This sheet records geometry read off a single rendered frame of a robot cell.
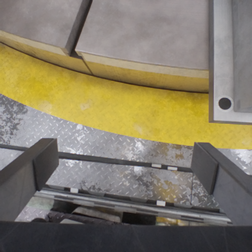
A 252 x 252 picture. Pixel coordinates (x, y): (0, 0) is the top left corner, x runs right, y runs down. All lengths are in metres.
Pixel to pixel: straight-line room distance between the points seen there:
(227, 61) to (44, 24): 0.70
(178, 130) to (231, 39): 0.46
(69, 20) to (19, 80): 0.54
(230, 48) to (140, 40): 0.31
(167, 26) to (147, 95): 0.36
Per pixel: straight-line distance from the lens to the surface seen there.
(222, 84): 0.65
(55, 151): 0.17
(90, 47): 0.75
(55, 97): 1.09
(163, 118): 0.95
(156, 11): 0.81
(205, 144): 0.17
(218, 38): 0.72
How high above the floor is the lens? 0.93
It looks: 80 degrees down
